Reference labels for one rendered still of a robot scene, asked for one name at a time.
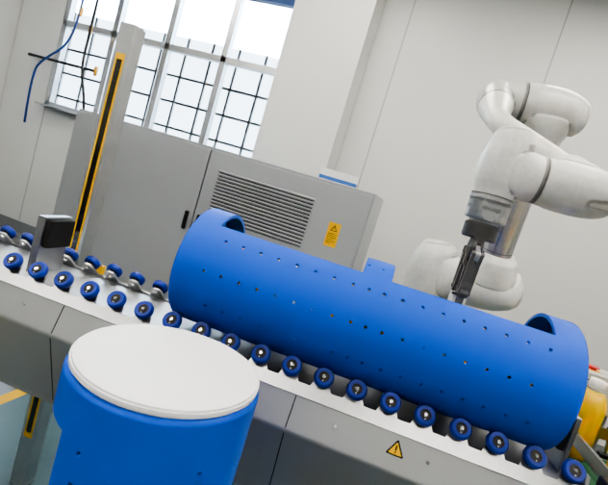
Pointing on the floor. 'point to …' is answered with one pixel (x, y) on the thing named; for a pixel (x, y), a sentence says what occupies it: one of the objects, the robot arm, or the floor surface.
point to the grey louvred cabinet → (326, 232)
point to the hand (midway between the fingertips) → (453, 308)
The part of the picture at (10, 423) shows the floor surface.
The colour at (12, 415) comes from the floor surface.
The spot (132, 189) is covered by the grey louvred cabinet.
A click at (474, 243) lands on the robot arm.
